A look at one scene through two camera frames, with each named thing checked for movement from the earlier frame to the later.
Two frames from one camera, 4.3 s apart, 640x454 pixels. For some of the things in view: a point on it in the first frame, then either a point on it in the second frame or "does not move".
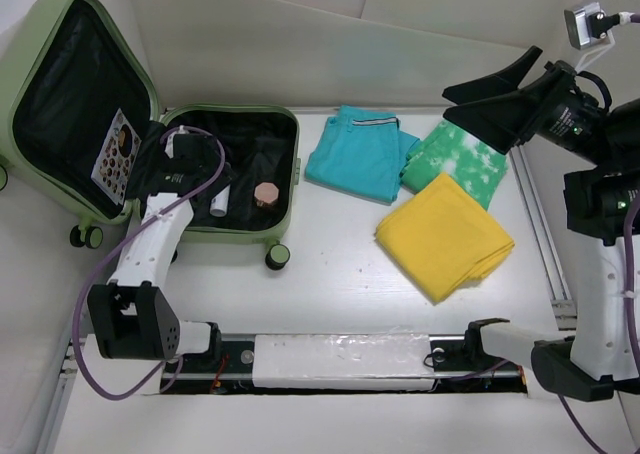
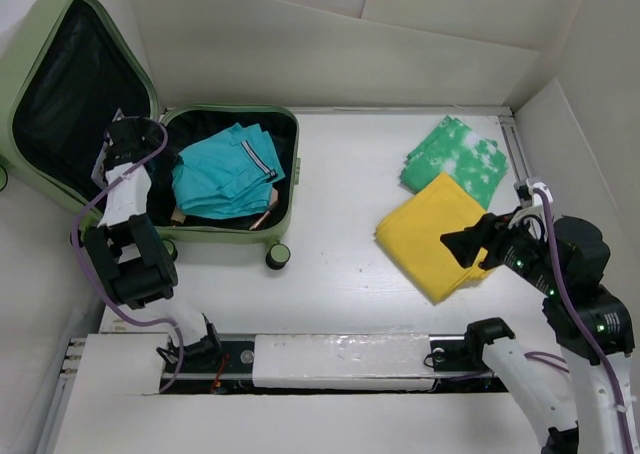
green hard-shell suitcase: x=81 y=126 does not move
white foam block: x=394 y=361 does not move
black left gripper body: x=208 y=169 to x=149 y=145
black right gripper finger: x=506 y=82 to x=468 y=243
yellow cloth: x=442 y=238 does not move
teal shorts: x=362 y=152 to x=230 y=176
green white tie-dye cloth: x=475 y=166 does not move
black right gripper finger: x=497 y=120 to x=494 y=258
